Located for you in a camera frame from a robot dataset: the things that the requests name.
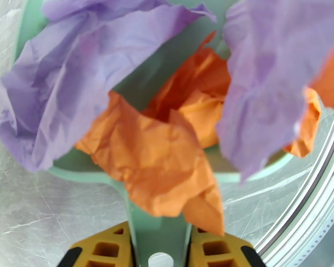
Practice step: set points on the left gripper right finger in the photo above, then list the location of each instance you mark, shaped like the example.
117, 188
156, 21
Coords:
217, 251

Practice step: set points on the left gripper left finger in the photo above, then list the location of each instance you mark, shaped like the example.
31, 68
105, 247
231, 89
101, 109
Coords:
105, 249

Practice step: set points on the mint green dustpan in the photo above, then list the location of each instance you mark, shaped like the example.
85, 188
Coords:
158, 241

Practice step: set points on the purple paper scrap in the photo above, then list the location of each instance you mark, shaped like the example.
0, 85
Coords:
267, 93
72, 80

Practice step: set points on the aluminium mounting rail frame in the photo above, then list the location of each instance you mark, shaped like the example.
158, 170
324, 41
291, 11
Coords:
303, 196

